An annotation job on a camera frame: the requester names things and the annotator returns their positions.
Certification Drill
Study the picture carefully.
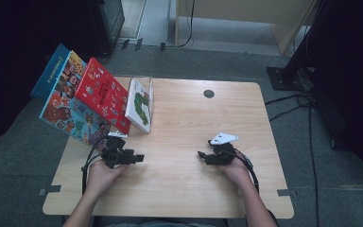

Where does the black metal stand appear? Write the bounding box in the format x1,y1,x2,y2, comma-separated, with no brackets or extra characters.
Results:
267,0,329,93

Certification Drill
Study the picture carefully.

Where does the person's right hand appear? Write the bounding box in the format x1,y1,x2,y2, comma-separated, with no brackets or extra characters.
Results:
218,159,252,190

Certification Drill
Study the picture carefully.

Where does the dark curtain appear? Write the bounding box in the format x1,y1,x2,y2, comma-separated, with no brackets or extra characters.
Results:
308,0,363,190
0,0,102,149

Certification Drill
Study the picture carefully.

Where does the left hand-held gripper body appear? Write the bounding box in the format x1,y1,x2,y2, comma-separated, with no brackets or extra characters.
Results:
100,131,136,169

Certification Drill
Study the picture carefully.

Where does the person's left hand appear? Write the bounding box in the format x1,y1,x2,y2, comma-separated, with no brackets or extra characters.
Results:
86,159,130,197

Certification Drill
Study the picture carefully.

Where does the black hanging cable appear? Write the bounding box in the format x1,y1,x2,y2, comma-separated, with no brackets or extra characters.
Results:
166,0,197,49

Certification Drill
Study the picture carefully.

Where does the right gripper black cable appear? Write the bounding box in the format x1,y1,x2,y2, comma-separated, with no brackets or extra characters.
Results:
233,148,261,194

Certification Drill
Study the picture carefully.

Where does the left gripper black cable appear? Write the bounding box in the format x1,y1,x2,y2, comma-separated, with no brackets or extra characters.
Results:
80,138,109,197

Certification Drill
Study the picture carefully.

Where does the grey tape piece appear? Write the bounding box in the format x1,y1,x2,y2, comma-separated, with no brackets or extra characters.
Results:
277,188,299,198
38,184,62,196

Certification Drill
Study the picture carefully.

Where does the dark blue picture book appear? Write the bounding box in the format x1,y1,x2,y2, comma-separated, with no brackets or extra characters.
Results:
30,43,72,102

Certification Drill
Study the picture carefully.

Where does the colourful monster picture book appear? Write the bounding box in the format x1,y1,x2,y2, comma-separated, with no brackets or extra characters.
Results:
39,50,112,148

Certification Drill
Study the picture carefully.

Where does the clear acrylic book rack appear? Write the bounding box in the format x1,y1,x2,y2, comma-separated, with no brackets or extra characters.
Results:
112,75,156,135

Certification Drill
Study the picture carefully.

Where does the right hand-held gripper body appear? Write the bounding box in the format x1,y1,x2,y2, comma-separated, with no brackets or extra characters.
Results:
209,131,239,166

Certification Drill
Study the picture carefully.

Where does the white caterpillar board book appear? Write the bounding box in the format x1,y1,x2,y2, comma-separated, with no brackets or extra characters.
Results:
125,78,154,134

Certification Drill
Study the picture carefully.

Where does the black cabinet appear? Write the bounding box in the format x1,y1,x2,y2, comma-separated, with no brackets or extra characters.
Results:
86,0,126,56

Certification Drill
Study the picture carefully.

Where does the black floor cable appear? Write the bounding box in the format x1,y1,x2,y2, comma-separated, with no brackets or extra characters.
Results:
268,100,320,227
264,91,314,107

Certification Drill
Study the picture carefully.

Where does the light wooden furniture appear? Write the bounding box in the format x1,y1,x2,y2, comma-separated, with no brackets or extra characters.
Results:
173,0,320,55

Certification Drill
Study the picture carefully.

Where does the red picture book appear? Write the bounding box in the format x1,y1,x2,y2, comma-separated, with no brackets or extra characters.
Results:
75,57,132,136

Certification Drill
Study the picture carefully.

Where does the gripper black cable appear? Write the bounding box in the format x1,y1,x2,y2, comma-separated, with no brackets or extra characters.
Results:
80,138,109,197
233,148,261,194

